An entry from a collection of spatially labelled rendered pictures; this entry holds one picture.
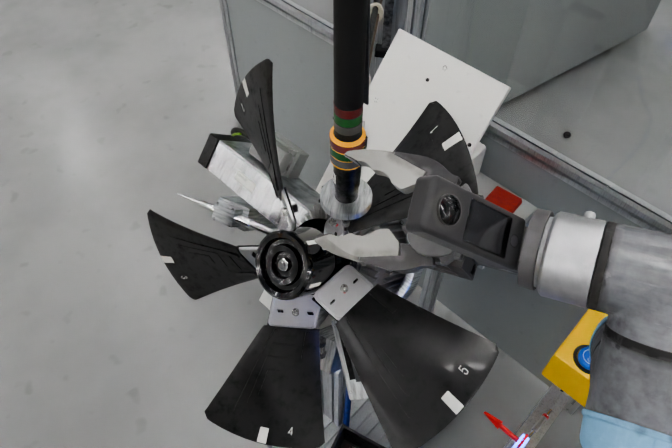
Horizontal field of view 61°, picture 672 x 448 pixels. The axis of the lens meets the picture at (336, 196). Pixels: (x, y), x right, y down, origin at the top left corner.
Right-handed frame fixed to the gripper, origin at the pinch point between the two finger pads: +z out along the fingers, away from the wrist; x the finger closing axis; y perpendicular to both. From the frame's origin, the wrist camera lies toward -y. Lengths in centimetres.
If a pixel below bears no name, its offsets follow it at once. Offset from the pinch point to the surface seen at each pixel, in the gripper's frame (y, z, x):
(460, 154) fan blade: 28.1, -2.3, 16.9
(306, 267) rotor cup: 32.4, 17.9, -5.2
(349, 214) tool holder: 16.2, 5.8, 1.8
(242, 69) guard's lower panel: 118, 121, 69
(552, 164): 91, -6, 41
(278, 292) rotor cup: 35.0, 22.7, -10.4
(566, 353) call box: 63, -21, -4
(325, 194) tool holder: 16.0, 10.0, 3.6
